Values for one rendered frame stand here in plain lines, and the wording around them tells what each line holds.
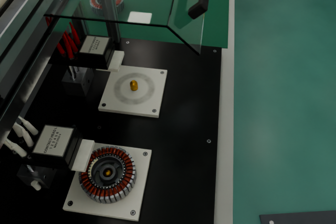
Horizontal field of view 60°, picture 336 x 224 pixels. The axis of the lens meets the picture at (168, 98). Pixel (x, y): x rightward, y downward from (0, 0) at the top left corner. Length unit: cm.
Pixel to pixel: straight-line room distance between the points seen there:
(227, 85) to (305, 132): 99
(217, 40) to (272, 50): 119
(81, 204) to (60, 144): 15
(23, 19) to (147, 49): 46
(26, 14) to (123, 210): 39
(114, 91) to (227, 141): 31
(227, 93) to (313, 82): 125
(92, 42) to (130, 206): 36
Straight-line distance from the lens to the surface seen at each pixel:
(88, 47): 67
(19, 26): 47
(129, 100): 73
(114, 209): 61
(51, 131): 55
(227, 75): 84
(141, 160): 64
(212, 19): 101
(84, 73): 76
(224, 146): 71
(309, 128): 177
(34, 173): 64
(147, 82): 76
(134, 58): 84
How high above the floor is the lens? 136
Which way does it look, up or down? 53 degrees down
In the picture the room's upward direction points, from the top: straight up
